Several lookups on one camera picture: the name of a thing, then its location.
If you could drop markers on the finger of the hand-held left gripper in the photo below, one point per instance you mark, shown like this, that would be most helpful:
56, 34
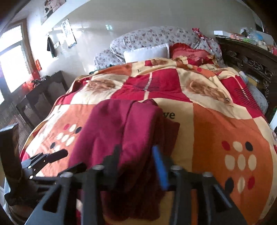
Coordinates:
52, 156
75, 167

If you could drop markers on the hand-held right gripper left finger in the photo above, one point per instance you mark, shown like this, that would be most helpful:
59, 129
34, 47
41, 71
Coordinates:
112, 171

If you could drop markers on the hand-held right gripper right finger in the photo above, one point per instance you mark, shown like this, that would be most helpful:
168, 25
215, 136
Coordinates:
161, 171

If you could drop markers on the maroon fleece garment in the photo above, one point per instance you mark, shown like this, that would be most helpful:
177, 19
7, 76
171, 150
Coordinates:
112, 125

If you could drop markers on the dark wooden side table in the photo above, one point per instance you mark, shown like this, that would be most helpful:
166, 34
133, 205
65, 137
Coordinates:
54, 82

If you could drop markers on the red orange checked printed blanket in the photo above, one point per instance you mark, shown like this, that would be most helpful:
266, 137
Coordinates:
216, 121

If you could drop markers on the window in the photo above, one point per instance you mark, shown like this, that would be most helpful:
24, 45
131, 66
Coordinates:
15, 65

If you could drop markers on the white pillow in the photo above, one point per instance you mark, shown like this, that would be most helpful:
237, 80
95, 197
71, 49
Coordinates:
147, 53

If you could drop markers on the red embroidered pillow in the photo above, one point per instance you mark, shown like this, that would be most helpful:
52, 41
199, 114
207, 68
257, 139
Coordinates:
188, 53

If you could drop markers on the floral quilt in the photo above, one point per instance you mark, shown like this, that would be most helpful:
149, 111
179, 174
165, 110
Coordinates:
151, 36

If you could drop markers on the dark carved wooden headboard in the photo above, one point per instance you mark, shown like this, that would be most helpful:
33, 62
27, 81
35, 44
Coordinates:
248, 58

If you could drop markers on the clutter on headboard shelf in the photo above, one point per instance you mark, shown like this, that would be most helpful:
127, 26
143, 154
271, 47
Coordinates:
255, 36

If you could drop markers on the red paper wall decoration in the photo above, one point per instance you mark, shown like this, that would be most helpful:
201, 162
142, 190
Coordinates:
38, 65

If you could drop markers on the dark cloth hanging on wall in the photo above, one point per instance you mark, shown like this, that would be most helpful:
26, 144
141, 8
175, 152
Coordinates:
51, 47

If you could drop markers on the wall calendar poster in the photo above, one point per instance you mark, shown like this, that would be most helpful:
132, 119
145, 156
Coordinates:
69, 32

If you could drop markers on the large wall poster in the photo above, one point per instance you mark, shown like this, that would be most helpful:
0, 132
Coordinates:
52, 6

